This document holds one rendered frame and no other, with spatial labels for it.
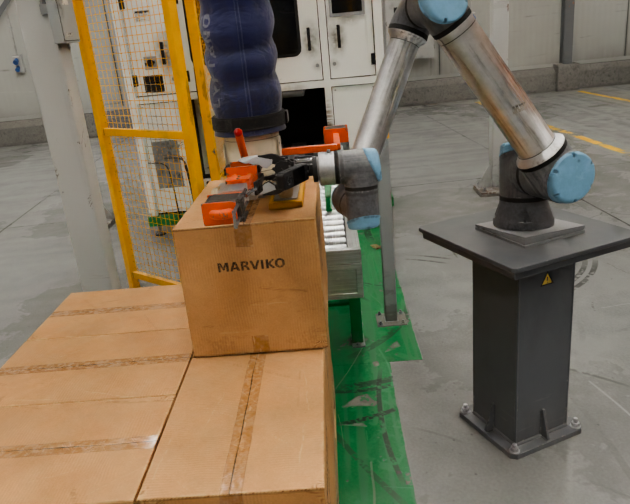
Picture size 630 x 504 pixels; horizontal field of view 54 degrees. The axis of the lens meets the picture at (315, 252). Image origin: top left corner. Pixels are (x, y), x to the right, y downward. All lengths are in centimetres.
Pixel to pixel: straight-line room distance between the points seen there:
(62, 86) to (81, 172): 41
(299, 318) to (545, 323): 84
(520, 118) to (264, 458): 111
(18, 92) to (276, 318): 1038
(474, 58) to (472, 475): 132
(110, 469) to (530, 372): 136
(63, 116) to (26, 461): 196
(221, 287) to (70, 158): 167
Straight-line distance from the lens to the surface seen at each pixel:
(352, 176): 167
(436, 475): 224
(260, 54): 185
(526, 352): 219
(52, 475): 160
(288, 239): 172
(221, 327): 185
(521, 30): 1191
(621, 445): 247
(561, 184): 188
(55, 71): 325
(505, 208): 208
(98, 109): 375
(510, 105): 181
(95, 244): 338
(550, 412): 240
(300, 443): 149
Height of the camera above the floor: 143
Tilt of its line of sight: 20 degrees down
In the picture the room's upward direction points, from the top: 5 degrees counter-clockwise
